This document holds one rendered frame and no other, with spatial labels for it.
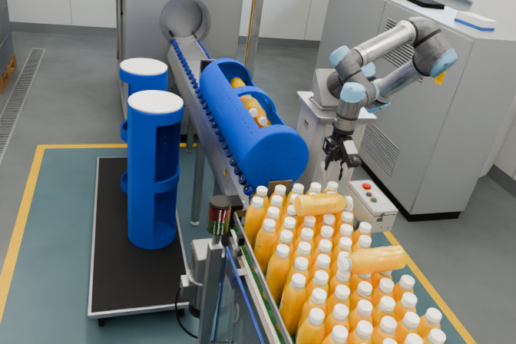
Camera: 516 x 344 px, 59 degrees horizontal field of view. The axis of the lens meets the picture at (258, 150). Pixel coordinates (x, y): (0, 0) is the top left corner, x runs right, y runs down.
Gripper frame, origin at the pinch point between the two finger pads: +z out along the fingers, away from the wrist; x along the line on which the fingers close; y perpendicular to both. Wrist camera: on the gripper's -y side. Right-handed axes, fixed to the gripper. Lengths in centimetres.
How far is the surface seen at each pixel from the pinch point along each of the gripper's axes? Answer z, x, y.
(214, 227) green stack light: -2, 50, -23
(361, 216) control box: 13.8, -11.9, -5.8
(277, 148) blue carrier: 0.7, 12.9, 24.5
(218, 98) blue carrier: 2, 25, 75
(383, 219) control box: 10.4, -16.6, -12.3
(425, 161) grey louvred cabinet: 63, -140, 104
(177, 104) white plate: 13, 41, 94
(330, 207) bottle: 2.6, 7.0, -12.6
